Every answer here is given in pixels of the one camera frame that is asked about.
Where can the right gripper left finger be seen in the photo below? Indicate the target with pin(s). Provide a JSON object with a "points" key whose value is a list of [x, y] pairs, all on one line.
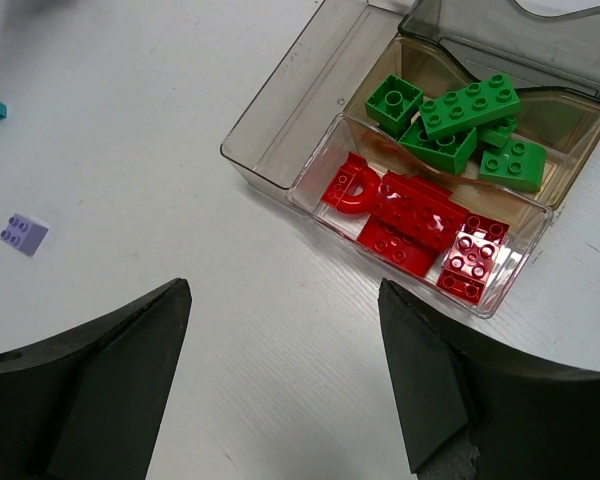
{"points": [[88, 403]]}

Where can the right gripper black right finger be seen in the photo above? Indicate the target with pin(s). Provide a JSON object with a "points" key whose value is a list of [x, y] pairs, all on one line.
{"points": [[471, 407]]}

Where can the red square lego brick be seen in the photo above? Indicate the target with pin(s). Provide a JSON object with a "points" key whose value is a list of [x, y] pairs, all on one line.
{"points": [[471, 259]]}

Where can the purple lego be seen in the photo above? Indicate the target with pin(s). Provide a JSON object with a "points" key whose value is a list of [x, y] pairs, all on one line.
{"points": [[23, 234]]}

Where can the red lego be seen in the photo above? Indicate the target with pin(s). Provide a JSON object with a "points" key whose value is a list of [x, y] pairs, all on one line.
{"points": [[419, 209], [397, 248]]}

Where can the red curved lego brick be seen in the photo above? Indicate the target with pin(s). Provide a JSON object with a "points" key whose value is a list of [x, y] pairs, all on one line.
{"points": [[354, 187]]}

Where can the dark green lego brick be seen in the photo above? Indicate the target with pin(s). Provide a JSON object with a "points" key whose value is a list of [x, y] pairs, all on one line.
{"points": [[497, 133]]}

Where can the green lego plate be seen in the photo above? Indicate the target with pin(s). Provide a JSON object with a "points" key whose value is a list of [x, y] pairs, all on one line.
{"points": [[472, 106]]}

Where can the green square lego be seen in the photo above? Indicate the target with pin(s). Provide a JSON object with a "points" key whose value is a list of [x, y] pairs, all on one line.
{"points": [[393, 104]]}

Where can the green curved lego brick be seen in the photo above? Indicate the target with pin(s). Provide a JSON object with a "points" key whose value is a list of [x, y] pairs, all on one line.
{"points": [[450, 154]]}

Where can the clear front container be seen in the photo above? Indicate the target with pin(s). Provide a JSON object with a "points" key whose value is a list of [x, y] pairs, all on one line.
{"points": [[528, 219]]}

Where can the tan amber middle container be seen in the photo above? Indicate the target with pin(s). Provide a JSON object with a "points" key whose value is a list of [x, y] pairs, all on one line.
{"points": [[566, 124]]}

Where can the clear long narrow container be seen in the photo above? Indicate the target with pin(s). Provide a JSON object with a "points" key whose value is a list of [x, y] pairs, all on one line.
{"points": [[311, 85]]}

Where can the dark smoked container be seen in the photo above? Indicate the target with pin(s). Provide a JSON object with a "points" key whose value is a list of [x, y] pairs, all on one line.
{"points": [[538, 51]]}

